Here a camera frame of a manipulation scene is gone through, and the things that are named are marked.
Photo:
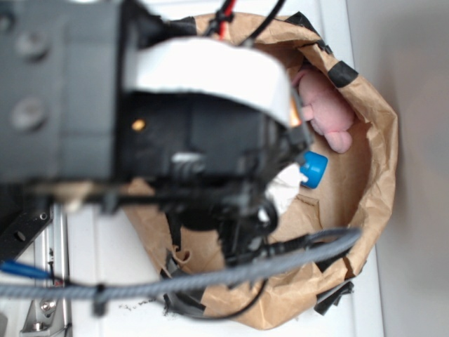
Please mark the aluminium rail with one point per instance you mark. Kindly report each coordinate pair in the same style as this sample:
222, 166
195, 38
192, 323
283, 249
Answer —
51, 250

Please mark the blue plastic bottle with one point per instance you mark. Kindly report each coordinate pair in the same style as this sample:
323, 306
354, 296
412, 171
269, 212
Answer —
313, 169

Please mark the brown paper bag bin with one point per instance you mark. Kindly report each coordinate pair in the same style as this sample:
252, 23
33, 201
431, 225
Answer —
358, 191

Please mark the orange conch shell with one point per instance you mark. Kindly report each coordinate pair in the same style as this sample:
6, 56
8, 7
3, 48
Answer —
294, 115

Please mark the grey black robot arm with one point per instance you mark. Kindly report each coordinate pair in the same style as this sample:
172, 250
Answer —
107, 103

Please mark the pink plush toy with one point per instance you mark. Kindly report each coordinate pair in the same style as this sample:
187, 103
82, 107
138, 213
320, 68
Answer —
324, 108

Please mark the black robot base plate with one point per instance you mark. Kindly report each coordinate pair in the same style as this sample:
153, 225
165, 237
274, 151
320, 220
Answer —
17, 236

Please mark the white tape band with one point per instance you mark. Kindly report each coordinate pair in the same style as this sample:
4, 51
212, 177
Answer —
207, 66

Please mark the white paper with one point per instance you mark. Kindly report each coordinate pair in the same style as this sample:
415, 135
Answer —
285, 186

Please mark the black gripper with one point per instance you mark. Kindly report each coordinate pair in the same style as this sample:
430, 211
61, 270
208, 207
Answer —
209, 161

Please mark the metal corner bracket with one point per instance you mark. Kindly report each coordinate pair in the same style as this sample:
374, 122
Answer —
46, 317

